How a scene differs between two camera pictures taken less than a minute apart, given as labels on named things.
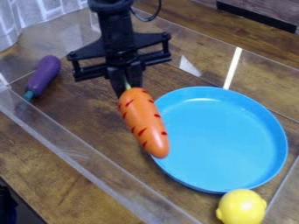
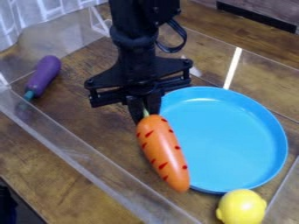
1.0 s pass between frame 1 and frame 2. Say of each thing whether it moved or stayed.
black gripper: moved
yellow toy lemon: stayed
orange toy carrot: moved
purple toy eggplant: stayed
